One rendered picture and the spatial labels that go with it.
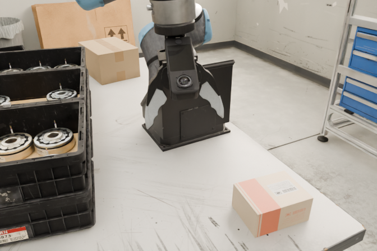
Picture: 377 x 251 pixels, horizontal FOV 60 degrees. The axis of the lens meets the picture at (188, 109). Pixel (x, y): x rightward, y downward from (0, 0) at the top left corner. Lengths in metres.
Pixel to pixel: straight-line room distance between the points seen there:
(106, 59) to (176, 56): 1.17
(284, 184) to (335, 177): 1.45
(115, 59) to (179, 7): 1.19
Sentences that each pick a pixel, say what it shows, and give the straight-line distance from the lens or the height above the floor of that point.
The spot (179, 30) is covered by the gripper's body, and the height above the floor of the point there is 1.21.
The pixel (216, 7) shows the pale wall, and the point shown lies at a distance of 4.71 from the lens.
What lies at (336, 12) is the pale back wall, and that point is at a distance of 3.61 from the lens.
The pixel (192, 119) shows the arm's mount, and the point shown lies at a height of 0.80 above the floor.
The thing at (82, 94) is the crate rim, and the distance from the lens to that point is 1.04.
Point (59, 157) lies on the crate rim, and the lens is 0.75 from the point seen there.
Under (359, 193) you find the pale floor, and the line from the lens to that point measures 2.28.
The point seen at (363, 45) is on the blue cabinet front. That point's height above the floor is 0.78.
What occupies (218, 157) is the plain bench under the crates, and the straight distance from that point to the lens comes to 1.11.
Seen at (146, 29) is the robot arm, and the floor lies 1.07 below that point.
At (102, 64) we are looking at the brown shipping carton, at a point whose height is 0.81.
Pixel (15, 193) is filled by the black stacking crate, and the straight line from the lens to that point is 0.82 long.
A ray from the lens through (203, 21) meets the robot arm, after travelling 1.15.
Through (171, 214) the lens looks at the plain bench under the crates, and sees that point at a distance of 0.90.
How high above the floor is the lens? 1.33
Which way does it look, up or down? 27 degrees down
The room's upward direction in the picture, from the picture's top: straight up
